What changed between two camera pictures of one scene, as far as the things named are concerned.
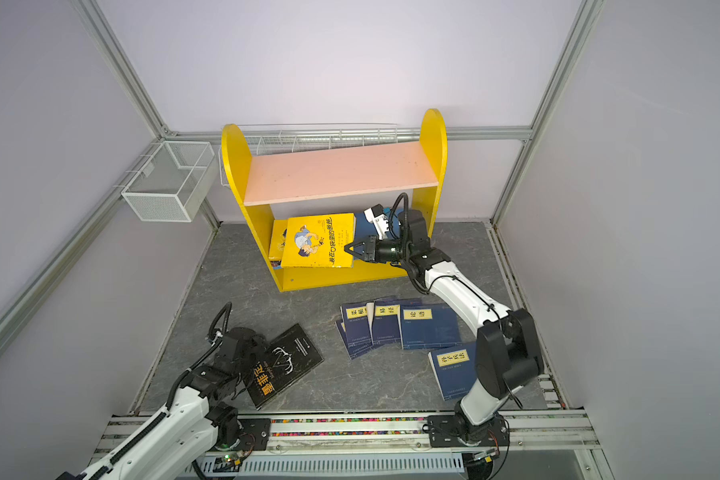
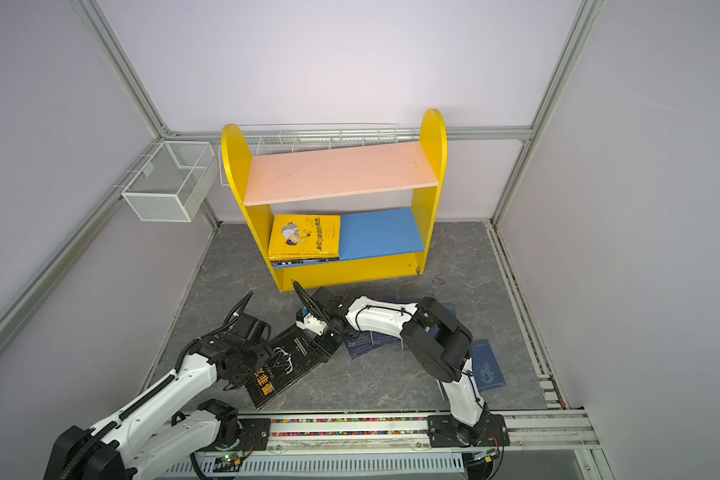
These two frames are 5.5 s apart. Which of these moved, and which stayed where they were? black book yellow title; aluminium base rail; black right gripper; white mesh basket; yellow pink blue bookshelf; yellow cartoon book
Moved: yellow cartoon book; black right gripper
Stayed: white mesh basket; aluminium base rail; yellow pink blue bookshelf; black book yellow title
